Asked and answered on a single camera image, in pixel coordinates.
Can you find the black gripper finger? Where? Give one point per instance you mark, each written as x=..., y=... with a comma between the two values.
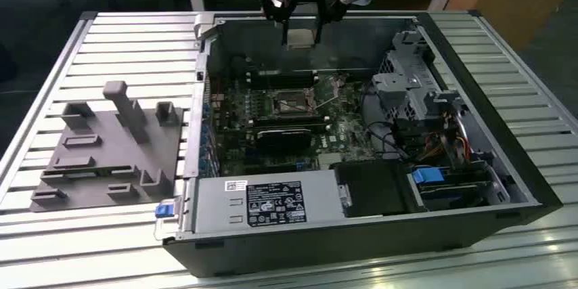
x=319, y=32
x=285, y=32

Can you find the silver square CPU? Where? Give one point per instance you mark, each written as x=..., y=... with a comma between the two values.
x=302, y=39

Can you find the CPU socket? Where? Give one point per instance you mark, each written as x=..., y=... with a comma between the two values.
x=289, y=106

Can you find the grey metal drive cage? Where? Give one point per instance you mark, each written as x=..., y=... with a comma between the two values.
x=397, y=86

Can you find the green motherboard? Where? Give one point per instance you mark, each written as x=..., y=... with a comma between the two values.
x=343, y=123

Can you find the black graphics card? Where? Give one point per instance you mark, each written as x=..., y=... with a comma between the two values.
x=285, y=140

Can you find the silver chipset heatsink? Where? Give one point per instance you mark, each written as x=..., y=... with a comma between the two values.
x=330, y=160

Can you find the blue disk carrier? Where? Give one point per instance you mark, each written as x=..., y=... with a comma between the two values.
x=429, y=175

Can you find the silver power supply unit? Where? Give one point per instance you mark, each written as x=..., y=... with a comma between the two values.
x=217, y=201

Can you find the grey parts rack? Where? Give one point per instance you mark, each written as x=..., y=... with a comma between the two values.
x=113, y=153

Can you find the blue plastic case latch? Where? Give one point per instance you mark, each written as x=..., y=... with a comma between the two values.
x=163, y=210

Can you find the black open PC case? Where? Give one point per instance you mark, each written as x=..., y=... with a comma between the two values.
x=315, y=251

